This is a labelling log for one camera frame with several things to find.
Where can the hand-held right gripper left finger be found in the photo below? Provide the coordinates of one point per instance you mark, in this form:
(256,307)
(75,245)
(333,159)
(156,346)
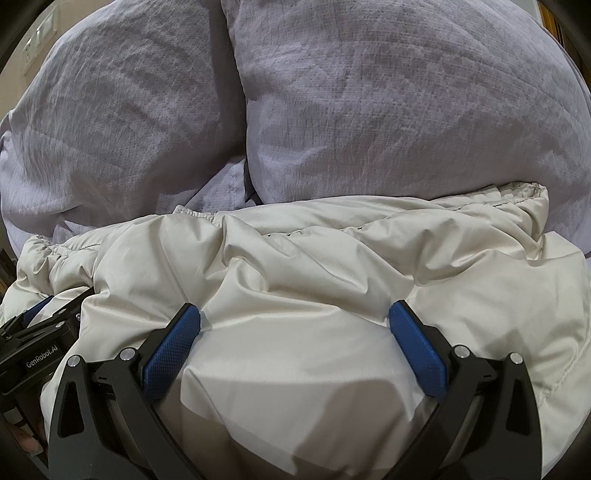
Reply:
(168,357)

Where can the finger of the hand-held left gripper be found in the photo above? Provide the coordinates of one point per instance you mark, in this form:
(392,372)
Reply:
(37,308)
(69,309)

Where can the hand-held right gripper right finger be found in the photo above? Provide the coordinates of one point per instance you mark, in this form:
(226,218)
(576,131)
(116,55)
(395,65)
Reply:
(418,353)

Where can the cream puffer jacket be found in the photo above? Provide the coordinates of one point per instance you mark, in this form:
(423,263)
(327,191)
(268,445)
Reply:
(323,286)

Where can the person's left hand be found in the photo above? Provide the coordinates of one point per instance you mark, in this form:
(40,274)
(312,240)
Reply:
(27,441)

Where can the wide lilac pillow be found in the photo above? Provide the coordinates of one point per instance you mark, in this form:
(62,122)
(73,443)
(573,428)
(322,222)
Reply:
(120,129)

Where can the square lilac pillow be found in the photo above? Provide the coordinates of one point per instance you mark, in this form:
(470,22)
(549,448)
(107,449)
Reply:
(397,101)

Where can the white wall switch plate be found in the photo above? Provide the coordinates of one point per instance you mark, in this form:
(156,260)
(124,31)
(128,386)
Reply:
(39,41)

